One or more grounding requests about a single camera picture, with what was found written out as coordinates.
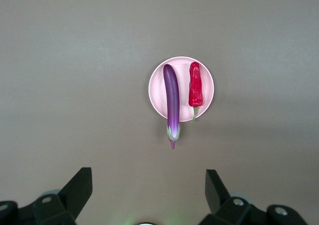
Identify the large table cover cloth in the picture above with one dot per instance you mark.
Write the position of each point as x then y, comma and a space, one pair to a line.
74, 72

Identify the pale pink round plate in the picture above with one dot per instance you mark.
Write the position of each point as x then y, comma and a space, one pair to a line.
184, 90

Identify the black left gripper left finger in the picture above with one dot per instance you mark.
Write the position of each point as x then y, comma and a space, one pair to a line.
64, 205

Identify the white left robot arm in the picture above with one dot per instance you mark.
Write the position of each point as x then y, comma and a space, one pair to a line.
145, 223

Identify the red toy chili pepper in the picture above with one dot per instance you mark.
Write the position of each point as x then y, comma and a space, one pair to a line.
196, 87

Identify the purple toy eggplant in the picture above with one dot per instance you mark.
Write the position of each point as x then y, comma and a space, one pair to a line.
172, 95

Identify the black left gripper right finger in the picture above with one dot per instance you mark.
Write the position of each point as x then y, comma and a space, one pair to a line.
224, 207

